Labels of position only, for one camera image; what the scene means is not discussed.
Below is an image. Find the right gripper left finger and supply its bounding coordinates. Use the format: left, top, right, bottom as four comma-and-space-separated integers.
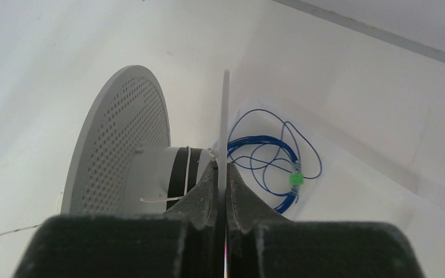
14, 162, 220, 277

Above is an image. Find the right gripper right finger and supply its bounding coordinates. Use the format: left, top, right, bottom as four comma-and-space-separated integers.
226, 163, 424, 277

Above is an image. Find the white thin cable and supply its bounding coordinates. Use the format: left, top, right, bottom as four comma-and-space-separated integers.
0, 145, 192, 247

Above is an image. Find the white cable spool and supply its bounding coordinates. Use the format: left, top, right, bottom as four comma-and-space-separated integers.
60, 65, 219, 215

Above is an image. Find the blue cable coil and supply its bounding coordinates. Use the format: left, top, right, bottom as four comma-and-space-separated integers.
227, 109, 323, 215

